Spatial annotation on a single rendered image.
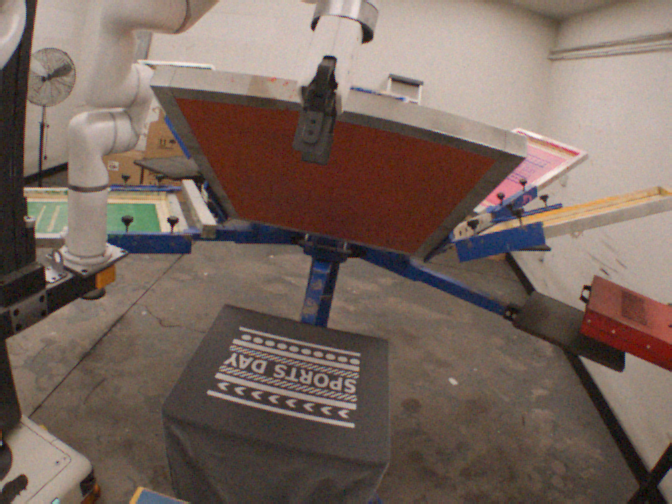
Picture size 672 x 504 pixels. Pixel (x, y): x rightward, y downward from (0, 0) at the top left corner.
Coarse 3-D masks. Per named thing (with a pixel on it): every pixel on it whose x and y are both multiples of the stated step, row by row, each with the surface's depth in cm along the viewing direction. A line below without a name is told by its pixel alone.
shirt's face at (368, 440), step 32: (224, 320) 118; (256, 320) 122; (288, 320) 125; (224, 352) 105; (384, 352) 119; (192, 384) 91; (384, 384) 105; (192, 416) 82; (224, 416) 84; (256, 416) 87; (288, 416) 89; (384, 416) 94; (320, 448) 82; (352, 448) 83; (384, 448) 84
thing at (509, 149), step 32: (160, 96) 68; (192, 96) 67; (224, 96) 66; (256, 96) 65; (288, 96) 65; (352, 96) 65; (384, 128) 67; (416, 128) 65; (448, 128) 65; (480, 128) 65; (512, 160) 66; (224, 192) 116; (480, 192) 82; (448, 224) 104; (416, 256) 140
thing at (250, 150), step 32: (192, 128) 80; (224, 128) 78; (256, 128) 76; (288, 128) 74; (224, 160) 94; (256, 160) 91; (288, 160) 88; (256, 192) 111; (288, 192) 107; (320, 192) 102; (288, 224) 135; (320, 224) 128
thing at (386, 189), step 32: (352, 128) 70; (352, 160) 82; (384, 160) 79; (416, 160) 76; (448, 160) 73; (480, 160) 70; (352, 192) 98; (384, 192) 94; (416, 192) 90; (448, 192) 86; (352, 224) 122; (384, 224) 116; (416, 224) 110
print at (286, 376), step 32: (256, 352) 108; (288, 352) 111; (320, 352) 114; (352, 352) 116; (224, 384) 94; (256, 384) 96; (288, 384) 99; (320, 384) 101; (352, 384) 103; (320, 416) 91; (352, 416) 92
